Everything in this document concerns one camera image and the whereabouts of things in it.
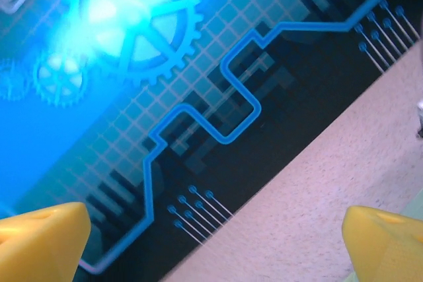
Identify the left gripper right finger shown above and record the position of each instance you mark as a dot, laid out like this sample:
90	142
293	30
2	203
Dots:
386	249

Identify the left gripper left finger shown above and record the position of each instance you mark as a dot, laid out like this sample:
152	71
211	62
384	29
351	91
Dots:
39	245

